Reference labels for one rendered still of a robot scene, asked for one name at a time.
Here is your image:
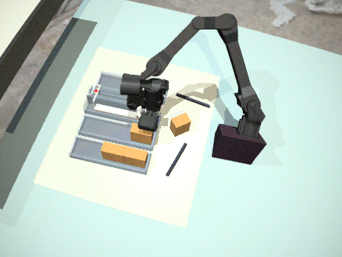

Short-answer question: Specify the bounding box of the orange box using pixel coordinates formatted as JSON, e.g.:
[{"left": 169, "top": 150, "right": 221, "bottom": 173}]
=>
[
  {"left": 101, "top": 142, "right": 125, "bottom": 164},
  {"left": 123, "top": 147, "right": 148, "bottom": 169}
]

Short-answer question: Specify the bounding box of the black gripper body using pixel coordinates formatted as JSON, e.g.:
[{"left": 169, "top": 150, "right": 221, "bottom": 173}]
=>
[{"left": 138, "top": 90, "right": 166, "bottom": 132}]

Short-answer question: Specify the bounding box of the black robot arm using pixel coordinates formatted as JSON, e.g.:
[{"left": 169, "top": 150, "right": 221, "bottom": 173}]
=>
[{"left": 120, "top": 13, "right": 266, "bottom": 140}]

